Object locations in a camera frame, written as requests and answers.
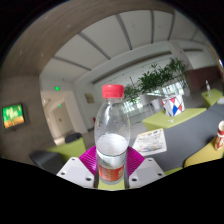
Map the clear red-capped water bottle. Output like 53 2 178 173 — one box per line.
93 84 131 185

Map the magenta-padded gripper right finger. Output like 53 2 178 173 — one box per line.
124 146 167 190

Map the green wall screen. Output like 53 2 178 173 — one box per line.
1 103 28 131

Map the wide green ottoman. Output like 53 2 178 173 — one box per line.
142 107 208 132

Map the white printed magazine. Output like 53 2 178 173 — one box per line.
132 128 168 157

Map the small clear drink bottle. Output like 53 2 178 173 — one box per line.
205 79 212 98

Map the group of potted plants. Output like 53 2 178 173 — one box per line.
123 58 189 104

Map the small green ottoman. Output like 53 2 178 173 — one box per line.
200 87 224 109

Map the red and white mug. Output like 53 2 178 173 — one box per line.
213 120 224 152

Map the black bag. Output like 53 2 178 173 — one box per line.
64 132 83 144

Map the green ottoman with bag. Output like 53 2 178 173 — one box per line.
46 137 88 164

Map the red blue white cube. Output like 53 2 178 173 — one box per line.
161 94 186 118

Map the framed wall plaque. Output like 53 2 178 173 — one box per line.
84 93 96 105

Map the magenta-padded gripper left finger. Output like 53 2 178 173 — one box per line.
56 145 100 190

